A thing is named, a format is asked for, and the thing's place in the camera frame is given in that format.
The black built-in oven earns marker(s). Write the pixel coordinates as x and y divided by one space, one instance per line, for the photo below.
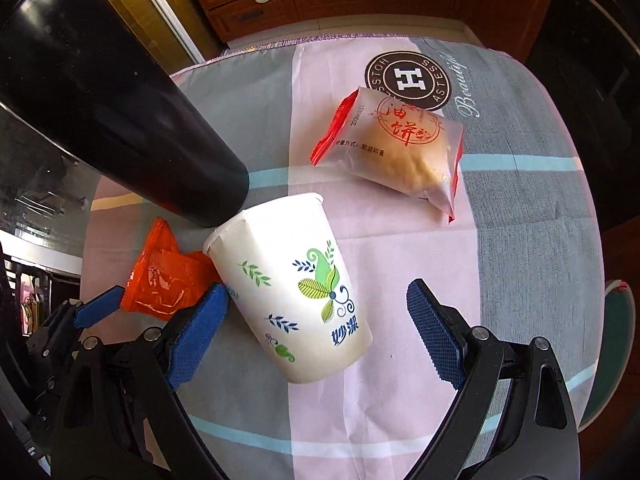
600 85

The wooden drawer unit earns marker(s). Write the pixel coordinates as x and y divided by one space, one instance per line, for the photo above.
250 15

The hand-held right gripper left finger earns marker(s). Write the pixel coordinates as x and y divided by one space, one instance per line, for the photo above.
197 340

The white paper cup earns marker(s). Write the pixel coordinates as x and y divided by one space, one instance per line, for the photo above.
290 285

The checked tablecloth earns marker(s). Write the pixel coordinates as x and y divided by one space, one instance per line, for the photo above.
525 235

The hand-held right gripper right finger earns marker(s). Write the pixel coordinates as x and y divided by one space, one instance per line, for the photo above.
435 335

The orange wrapper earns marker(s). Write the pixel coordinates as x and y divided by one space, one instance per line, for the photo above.
160 275

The black cylindrical container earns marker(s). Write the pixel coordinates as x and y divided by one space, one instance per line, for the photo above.
100 85

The wrapped pastry packet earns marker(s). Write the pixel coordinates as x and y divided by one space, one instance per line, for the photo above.
400 150

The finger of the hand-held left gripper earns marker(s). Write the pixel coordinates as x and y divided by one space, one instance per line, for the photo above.
100 306

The grey waste bin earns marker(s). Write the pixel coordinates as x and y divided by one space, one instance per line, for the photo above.
612 350

